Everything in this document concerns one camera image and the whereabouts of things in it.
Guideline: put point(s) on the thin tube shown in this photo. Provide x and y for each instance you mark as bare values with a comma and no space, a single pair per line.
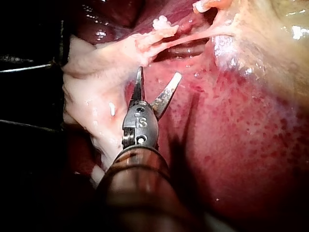
193,37

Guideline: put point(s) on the dark right arm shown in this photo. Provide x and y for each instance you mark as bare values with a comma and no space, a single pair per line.
142,191

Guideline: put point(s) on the dark red liver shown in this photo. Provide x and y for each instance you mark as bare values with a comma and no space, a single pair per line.
217,135

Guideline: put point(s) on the right arm instrument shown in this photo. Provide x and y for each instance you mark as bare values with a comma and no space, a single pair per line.
141,125

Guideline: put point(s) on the white clip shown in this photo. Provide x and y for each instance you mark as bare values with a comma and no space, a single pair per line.
162,23
201,6

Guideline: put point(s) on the pale fatty tissue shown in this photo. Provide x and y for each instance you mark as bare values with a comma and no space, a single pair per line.
101,79

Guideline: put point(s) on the right arm instrument jaw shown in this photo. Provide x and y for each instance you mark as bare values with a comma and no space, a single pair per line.
166,93
138,85

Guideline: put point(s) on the gallbladder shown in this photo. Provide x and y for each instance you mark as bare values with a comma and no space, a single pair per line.
272,36

